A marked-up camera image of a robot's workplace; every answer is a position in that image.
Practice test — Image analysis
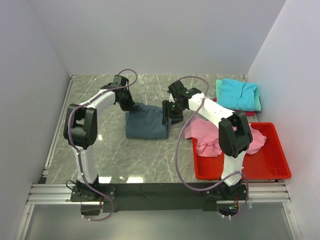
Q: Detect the slate blue t shirt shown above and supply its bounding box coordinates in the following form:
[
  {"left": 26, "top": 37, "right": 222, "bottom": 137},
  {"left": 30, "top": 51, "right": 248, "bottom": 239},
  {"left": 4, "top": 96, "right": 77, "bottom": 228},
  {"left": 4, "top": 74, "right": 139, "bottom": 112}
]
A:
[{"left": 125, "top": 102, "right": 171, "bottom": 140}]

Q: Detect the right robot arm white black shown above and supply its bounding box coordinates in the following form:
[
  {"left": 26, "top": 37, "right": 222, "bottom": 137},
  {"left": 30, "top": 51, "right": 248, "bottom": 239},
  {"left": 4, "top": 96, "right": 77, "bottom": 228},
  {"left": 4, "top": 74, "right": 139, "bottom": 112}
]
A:
[{"left": 162, "top": 79, "right": 253, "bottom": 195}]

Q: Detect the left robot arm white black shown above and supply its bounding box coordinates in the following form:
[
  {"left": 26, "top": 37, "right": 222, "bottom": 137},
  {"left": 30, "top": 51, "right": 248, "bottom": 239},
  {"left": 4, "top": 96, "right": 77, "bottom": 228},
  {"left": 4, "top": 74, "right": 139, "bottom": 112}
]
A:
[{"left": 63, "top": 78, "right": 135, "bottom": 200}]

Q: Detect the pink t shirt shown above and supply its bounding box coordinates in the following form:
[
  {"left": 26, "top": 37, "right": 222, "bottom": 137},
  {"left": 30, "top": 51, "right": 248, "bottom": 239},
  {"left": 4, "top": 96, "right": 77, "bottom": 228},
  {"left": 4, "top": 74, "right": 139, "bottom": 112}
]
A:
[{"left": 184, "top": 116, "right": 267, "bottom": 157}]

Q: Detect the cyan folded t shirt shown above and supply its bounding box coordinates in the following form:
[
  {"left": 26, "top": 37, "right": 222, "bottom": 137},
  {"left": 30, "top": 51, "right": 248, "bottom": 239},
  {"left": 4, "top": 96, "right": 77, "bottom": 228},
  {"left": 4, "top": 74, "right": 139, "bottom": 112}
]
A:
[{"left": 216, "top": 77, "right": 259, "bottom": 111}]

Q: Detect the crimson folded t shirt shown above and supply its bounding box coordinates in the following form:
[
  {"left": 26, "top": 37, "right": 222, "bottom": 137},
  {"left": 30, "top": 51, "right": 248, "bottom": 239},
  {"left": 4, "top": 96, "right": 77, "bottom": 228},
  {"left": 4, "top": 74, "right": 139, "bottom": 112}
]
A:
[{"left": 213, "top": 97, "right": 256, "bottom": 117}]

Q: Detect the teal green folded t shirt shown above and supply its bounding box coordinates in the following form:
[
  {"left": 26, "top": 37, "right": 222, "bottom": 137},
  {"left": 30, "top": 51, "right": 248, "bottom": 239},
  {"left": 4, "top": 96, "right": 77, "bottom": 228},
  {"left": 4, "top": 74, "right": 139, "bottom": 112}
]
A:
[{"left": 215, "top": 79, "right": 263, "bottom": 112}]

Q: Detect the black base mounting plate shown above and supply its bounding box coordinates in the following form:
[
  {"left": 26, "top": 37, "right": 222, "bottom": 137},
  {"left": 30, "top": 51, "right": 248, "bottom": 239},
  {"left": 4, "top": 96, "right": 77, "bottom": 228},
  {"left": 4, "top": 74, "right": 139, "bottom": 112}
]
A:
[{"left": 70, "top": 182, "right": 248, "bottom": 215}]

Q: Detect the red plastic bin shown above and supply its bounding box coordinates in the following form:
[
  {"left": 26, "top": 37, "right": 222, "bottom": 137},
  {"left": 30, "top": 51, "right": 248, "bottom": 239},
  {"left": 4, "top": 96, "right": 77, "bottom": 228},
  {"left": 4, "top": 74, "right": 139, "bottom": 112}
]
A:
[{"left": 192, "top": 122, "right": 292, "bottom": 181}]

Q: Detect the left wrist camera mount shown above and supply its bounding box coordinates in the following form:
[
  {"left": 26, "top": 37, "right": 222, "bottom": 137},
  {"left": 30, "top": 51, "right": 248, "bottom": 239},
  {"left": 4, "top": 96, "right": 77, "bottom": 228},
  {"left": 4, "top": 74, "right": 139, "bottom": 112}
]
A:
[{"left": 110, "top": 75, "right": 129, "bottom": 88}]

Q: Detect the aluminium extrusion rail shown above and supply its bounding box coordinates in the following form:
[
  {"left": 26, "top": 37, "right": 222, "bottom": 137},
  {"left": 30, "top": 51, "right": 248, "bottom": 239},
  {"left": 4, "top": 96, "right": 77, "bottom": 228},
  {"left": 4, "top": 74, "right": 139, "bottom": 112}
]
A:
[{"left": 15, "top": 159, "right": 293, "bottom": 240}]

